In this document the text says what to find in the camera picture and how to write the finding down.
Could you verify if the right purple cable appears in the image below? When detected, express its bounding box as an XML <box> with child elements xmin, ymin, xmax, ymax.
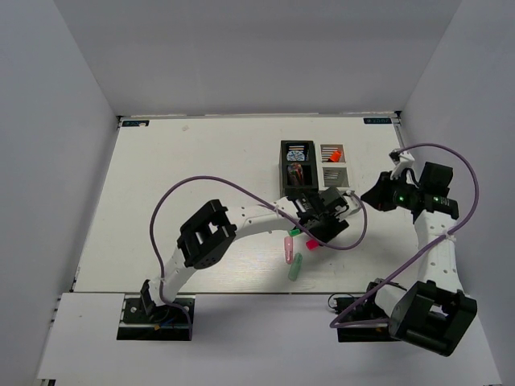
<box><xmin>328</xmin><ymin>143</ymin><xmax>480</xmax><ymax>330</ymax></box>

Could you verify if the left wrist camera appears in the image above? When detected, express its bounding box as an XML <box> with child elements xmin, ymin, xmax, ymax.
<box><xmin>341</xmin><ymin>191</ymin><xmax>362</xmax><ymax>217</ymax></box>

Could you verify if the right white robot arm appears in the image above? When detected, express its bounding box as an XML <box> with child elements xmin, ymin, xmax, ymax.
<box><xmin>361</xmin><ymin>162</ymin><xmax>477</xmax><ymax>357</ymax></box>

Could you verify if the orange cap black highlighter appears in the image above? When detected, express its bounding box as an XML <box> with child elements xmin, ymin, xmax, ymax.
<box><xmin>327</xmin><ymin>150</ymin><xmax>343</xmax><ymax>163</ymax></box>

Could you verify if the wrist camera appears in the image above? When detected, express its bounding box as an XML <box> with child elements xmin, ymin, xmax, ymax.
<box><xmin>389</xmin><ymin>149</ymin><xmax>414</xmax><ymax>180</ymax></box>
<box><xmin>341</xmin><ymin>191</ymin><xmax>362</xmax><ymax>217</ymax></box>

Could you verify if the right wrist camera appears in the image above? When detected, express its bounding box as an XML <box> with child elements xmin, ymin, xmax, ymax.
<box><xmin>389</xmin><ymin>149</ymin><xmax>414</xmax><ymax>180</ymax></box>

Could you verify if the right blue table label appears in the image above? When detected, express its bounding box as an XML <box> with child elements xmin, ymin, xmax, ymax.
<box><xmin>363</xmin><ymin>117</ymin><xmax>392</xmax><ymax>125</ymax></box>

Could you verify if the white metal organizer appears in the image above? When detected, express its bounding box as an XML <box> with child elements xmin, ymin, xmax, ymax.
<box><xmin>315</xmin><ymin>143</ymin><xmax>356</xmax><ymax>192</ymax></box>

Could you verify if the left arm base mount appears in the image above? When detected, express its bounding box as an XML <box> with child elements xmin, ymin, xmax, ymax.
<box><xmin>117</xmin><ymin>295</ymin><xmax>195</xmax><ymax>342</ymax></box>

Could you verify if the pink translucent eraser pen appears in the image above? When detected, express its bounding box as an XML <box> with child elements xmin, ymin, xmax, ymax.
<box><xmin>284</xmin><ymin>236</ymin><xmax>294</xmax><ymax>265</ymax></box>

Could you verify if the left blue table label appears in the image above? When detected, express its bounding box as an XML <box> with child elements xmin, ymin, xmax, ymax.
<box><xmin>122</xmin><ymin>120</ymin><xmax>150</xmax><ymax>127</ymax></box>

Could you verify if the green translucent eraser pen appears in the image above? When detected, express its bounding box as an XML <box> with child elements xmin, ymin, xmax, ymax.
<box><xmin>287</xmin><ymin>253</ymin><xmax>303</xmax><ymax>281</ymax></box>

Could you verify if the pink cap black highlighter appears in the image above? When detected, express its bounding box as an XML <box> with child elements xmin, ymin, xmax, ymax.
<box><xmin>305</xmin><ymin>240</ymin><xmax>319</xmax><ymax>251</ymax></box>

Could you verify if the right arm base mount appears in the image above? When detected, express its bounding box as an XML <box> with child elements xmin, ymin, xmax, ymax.
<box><xmin>328</xmin><ymin>294</ymin><xmax>397</xmax><ymax>343</ymax></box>

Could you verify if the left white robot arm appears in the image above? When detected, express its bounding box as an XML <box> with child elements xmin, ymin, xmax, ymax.
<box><xmin>140</xmin><ymin>187</ymin><xmax>361</xmax><ymax>321</ymax></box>

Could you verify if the black metal organizer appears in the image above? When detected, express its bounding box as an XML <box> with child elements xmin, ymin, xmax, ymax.
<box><xmin>279</xmin><ymin>140</ymin><xmax>319</xmax><ymax>199</ymax></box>

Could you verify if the blue table label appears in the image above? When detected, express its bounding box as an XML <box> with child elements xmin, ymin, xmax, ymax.
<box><xmin>363</xmin><ymin>117</ymin><xmax>392</xmax><ymax>125</ymax></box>
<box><xmin>122</xmin><ymin>120</ymin><xmax>150</xmax><ymax>127</ymax></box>

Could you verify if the pink-capped crayon tube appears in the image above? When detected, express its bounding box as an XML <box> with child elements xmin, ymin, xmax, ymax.
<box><xmin>286</xmin><ymin>162</ymin><xmax>305</xmax><ymax>187</ymax></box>

